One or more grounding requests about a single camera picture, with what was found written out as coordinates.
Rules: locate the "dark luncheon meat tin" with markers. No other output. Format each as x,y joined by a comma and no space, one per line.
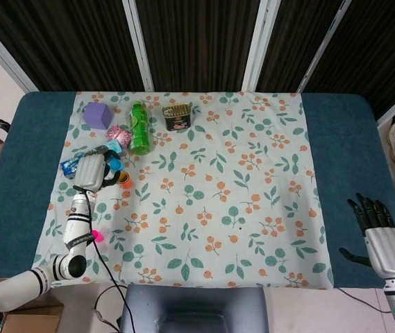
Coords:
178,119

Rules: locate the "blue cookie package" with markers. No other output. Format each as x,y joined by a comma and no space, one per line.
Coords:
68,168

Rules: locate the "purple foam cube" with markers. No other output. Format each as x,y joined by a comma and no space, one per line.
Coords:
96,116

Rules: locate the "floral fruit print tablecloth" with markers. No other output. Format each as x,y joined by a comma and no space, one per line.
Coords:
218,190

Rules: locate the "brown cardboard box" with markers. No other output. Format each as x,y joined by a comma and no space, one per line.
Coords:
34,319

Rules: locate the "green plastic bottle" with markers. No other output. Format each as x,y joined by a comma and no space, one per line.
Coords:
140,132

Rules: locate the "dark folding screen panel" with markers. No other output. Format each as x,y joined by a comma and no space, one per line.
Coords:
61,41
374,52
294,45
197,41

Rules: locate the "yellow plastic cup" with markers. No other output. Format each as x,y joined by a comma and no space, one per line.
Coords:
125,177

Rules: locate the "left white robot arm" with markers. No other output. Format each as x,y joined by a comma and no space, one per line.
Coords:
77,229

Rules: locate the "orange plastic cup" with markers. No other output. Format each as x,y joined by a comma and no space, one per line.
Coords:
127,184

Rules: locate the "pink plastic cup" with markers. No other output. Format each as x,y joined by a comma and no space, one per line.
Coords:
99,236

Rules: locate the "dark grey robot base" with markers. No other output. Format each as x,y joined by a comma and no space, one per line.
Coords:
193,308

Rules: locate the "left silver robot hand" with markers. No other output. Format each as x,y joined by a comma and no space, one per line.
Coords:
89,171

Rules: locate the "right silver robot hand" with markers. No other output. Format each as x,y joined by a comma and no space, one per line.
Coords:
386,249

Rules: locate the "light blue plastic cup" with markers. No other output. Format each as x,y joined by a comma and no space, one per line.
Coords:
115,164

